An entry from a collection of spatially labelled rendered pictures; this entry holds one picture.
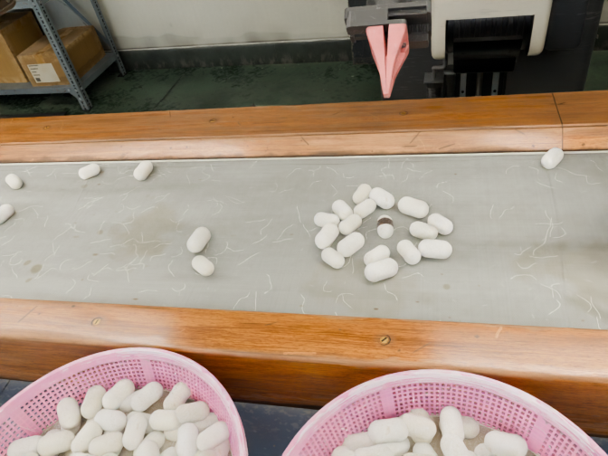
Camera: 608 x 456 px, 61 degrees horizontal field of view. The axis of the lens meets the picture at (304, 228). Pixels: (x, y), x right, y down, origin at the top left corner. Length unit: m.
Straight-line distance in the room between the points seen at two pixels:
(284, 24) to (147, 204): 2.14
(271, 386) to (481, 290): 0.24
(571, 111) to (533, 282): 0.30
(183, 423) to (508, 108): 0.59
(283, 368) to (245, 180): 0.33
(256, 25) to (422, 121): 2.16
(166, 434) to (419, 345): 0.25
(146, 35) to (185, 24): 0.26
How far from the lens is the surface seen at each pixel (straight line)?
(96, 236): 0.75
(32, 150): 0.99
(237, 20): 2.90
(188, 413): 0.52
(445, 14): 1.14
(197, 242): 0.64
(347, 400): 0.46
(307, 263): 0.60
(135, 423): 0.53
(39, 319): 0.64
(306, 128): 0.78
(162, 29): 3.10
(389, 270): 0.56
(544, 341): 0.50
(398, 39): 0.65
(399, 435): 0.47
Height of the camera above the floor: 1.17
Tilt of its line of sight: 41 degrees down
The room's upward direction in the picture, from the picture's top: 12 degrees counter-clockwise
